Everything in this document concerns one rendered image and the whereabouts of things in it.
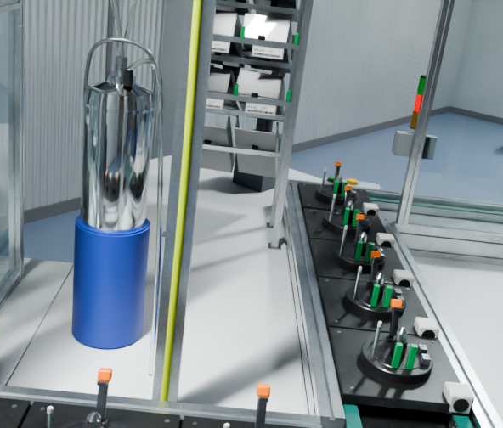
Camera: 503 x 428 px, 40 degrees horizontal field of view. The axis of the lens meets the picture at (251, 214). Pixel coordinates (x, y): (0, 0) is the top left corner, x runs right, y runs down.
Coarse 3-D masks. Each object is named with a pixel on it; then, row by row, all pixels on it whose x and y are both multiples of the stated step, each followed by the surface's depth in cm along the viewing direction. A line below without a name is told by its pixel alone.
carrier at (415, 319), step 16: (320, 288) 164; (336, 288) 165; (352, 288) 162; (368, 288) 163; (384, 288) 164; (400, 288) 170; (336, 304) 157; (352, 304) 155; (368, 304) 155; (384, 304) 154; (416, 304) 162; (336, 320) 150; (352, 320) 151; (368, 320) 152; (384, 320) 153; (400, 320) 154; (416, 320) 151; (432, 320) 151; (432, 336) 149
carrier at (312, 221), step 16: (304, 208) 216; (352, 208) 203; (320, 224) 204; (336, 224) 200; (352, 224) 201; (368, 224) 203; (336, 240) 194; (352, 240) 195; (368, 240) 197; (384, 240) 194
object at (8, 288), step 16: (0, 0) 137; (16, 0) 147; (16, 16) 150; (16, 32) 151; (16, 48) 153; (16, 64) 154; (16, 80) 155; (16, 96) 156; (16, 112) 158; (16, 128) 159; (16, 144) 160; (16, 160) 162; (16, 176) 163; (16, 192) 164; (16, 208) 166; (16, 224) 167; (16, 240) 169; (16, 256) 170; (16, 272) 171; (0, 304) 159
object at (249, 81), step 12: (240, 72) 201; (252, 72) 201; (240, 84) 201; (252, 84) 201; (264, 84) 200; (276, 84) 200; (264, 96) 200; (276, 96) 200; (276, 108) 209; (276, 120) 226
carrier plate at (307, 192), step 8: (304, 184) 238; (312, 184) 240; (304, 192) 231; (312, 192) 232; (360, 192) 238; (304, 200) 223; (312, 200) 223; (320, 200) 224; (360, 200) 229; (368, 200) 230; (312, 208) 218; (320, 208) 218; (328, 208) 218; (336, 208) 219; (360, 208) 222
